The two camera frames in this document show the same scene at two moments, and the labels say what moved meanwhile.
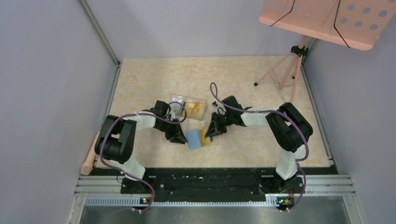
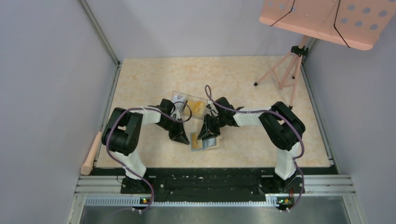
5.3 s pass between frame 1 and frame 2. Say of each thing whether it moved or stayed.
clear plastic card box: stayed
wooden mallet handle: stayed
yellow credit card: moved
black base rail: stayed
